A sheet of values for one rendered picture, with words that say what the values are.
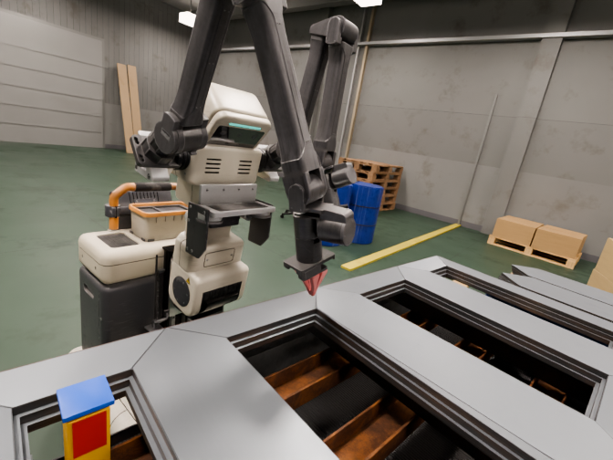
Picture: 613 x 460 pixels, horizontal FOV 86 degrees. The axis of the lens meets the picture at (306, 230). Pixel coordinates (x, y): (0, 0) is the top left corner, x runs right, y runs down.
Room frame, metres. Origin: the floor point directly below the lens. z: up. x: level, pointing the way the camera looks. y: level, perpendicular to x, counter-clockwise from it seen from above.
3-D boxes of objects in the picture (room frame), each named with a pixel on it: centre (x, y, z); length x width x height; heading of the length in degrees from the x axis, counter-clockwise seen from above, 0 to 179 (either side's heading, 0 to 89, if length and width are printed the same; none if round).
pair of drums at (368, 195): (4.39, -0.47, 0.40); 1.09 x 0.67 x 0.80; 140
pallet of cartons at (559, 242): (5.57, -3.94, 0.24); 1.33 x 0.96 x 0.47; 53
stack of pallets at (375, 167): (7.39, -1.16, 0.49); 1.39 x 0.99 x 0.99; 142
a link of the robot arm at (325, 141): (1.09, -0.01, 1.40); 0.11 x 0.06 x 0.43; 143
